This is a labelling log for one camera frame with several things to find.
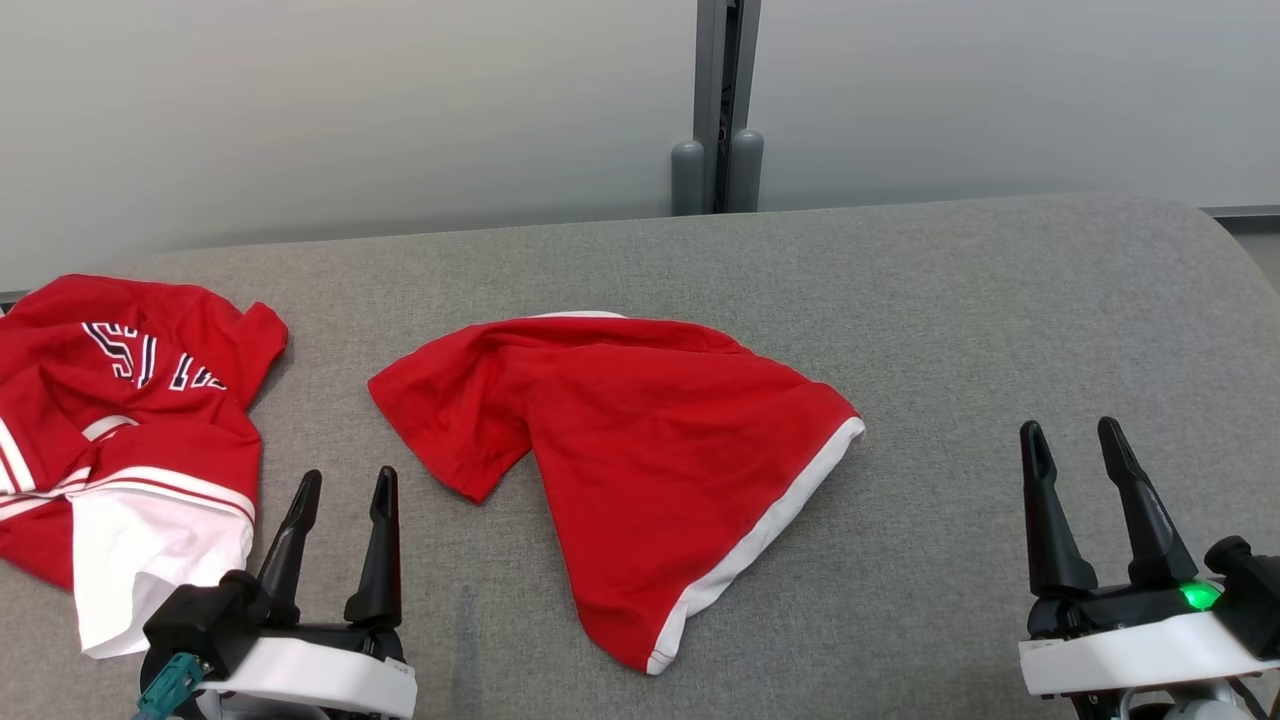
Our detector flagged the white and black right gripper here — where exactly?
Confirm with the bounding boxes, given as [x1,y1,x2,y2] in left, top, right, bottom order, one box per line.
[1019,416,1280,698]

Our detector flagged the black cable with teal connector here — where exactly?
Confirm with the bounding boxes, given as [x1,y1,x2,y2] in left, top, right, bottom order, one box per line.
[133,652,206,720]

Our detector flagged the red jersey with white sleeves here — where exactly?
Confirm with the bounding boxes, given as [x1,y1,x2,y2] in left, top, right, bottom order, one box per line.
[0,274,289,659]

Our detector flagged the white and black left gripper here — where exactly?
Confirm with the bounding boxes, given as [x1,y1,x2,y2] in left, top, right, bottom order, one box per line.
[195,466,419,720]

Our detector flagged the red shorts with white trim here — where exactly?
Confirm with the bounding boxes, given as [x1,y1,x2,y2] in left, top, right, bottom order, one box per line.
[367,311,867,676]

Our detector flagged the grey partition post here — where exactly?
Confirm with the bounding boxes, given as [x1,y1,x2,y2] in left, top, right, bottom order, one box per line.
[693,0,763,214]

